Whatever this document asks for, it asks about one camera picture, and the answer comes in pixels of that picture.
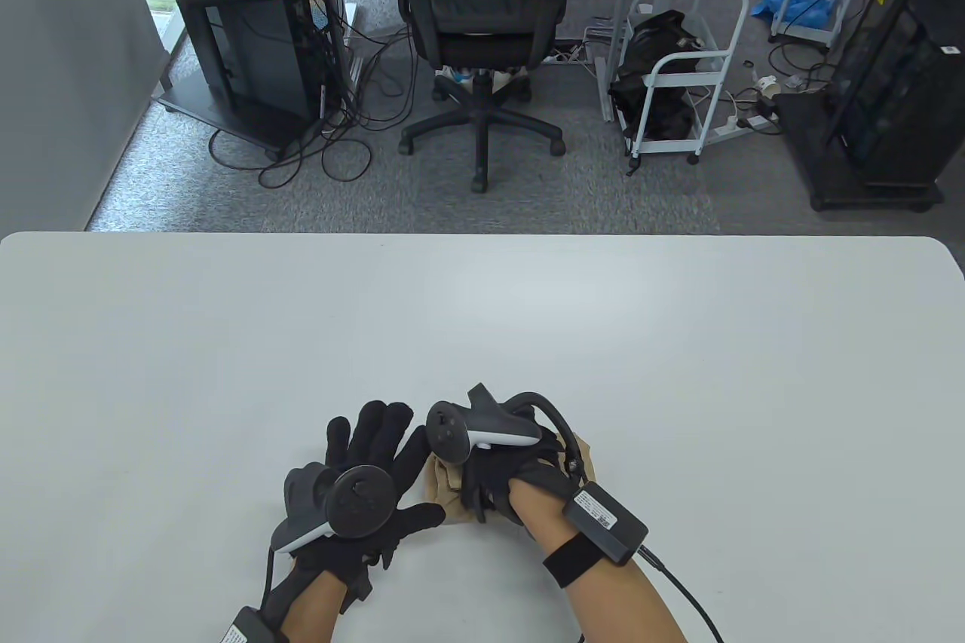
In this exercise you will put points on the person's left hand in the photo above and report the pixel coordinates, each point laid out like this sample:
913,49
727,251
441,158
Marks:
377,432

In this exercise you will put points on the person's right hand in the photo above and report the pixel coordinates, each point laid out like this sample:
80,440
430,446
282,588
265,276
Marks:
490,485

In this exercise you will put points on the beige fabric pen pouch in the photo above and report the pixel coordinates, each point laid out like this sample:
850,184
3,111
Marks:
445,485

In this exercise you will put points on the person's right forearm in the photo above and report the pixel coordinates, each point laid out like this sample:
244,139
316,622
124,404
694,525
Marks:
611,598

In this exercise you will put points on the person's left forearm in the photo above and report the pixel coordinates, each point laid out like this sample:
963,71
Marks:
313,613

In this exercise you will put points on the dark grey right hand controller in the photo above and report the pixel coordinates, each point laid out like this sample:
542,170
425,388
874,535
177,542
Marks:
452,432

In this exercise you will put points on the dark grey hand controller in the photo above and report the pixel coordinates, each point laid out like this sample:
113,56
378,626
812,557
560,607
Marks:
362,503
452,432

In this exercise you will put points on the dark grey left hand controller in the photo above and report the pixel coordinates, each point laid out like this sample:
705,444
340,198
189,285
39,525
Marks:
362,503

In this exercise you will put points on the black labelled sensor box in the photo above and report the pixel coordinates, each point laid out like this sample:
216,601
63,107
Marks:
249,628
603,522

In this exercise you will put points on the black computer tower cart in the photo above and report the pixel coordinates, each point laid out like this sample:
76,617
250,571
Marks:
256,47

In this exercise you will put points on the white power strip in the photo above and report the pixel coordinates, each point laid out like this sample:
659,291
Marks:
727,129
565,56

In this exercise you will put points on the black wheeled platform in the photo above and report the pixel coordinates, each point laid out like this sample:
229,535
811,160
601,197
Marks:
822,160

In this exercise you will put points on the black backpack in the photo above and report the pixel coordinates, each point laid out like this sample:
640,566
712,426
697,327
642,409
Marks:
660,47

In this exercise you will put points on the white metal trolley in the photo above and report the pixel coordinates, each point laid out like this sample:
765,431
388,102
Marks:
720,62

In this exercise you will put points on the blue plastic bag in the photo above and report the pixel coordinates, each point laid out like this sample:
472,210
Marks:
795,2

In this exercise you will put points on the black equipment case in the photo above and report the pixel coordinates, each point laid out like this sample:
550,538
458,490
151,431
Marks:
905,70

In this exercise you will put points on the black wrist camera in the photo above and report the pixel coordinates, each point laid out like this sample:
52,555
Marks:
358,590

